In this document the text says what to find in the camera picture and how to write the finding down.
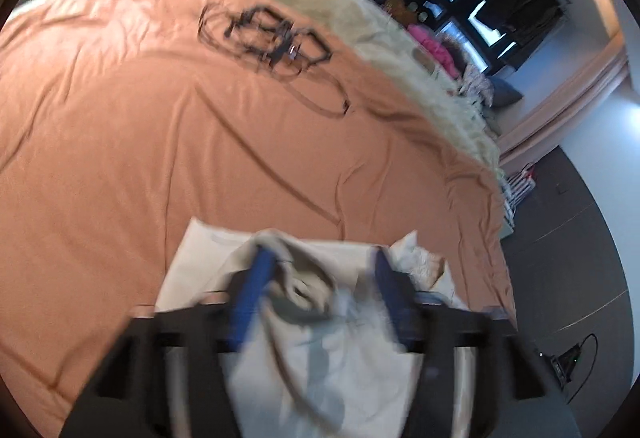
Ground white nightstand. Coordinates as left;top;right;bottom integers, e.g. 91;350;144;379
499;188;517;239

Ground pink garment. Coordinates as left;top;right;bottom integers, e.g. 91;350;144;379
407;20;462;79

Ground floral cloth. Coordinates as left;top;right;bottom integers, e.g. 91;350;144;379
457;65;497;110

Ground pink curtain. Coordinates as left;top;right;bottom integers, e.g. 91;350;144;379
500;35;632;169

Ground grey cushion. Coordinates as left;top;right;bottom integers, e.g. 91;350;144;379
492;75;524;107

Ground black power adapter cable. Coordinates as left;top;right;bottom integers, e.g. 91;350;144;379
547;332;599;391

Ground brown plush toy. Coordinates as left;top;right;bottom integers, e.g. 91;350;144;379
382;0;432;25

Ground tangled black cables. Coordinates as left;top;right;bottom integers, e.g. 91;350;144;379
197;4;353;119

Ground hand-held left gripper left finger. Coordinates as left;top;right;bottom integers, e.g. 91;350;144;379
60;247;277;438

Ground hanging dark clothes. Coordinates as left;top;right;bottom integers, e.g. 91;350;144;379
470;0;562;65

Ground striped gift bag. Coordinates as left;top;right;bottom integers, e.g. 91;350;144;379
504;167;537;200

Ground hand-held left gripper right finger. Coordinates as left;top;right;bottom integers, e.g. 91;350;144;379
372;247;583;438

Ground white zip jacket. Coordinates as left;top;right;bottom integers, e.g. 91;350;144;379
155;217;476;438

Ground orange brown duvet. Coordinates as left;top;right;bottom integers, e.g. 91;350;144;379
0;0;518;429

